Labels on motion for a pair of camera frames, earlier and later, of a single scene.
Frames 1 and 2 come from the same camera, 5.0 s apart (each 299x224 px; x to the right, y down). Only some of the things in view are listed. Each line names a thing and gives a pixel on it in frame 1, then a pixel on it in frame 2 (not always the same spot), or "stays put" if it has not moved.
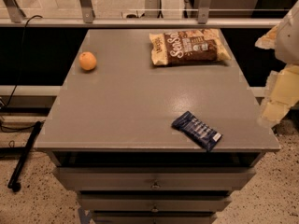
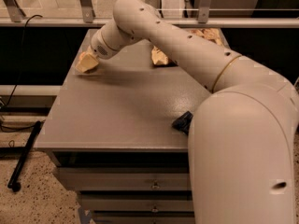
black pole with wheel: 12,183 stays put
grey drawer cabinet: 155,127 stays put
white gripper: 289,39 → 99,49
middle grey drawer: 154,202 stays put
